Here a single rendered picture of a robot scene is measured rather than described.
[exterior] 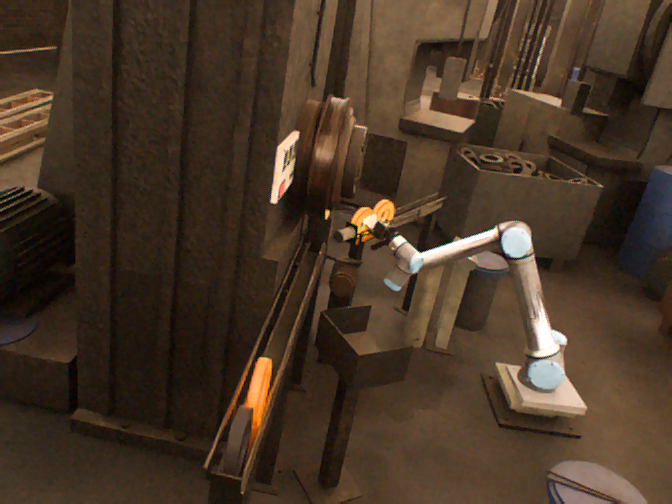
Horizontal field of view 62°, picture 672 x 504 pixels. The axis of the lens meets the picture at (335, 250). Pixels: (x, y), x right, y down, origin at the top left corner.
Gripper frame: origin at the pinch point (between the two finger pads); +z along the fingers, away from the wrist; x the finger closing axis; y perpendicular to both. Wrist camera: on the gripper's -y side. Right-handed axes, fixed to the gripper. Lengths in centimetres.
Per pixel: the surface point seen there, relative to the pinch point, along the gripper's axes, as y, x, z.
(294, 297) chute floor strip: 0, 72, -29
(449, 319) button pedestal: -39, -46, -52
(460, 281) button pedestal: -16, -46, -44
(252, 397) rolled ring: 21, 129, -66
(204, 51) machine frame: 75, 108, 13
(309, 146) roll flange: 50, 67, -3
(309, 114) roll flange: 57, 62, 6
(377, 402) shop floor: -56, 21, -64
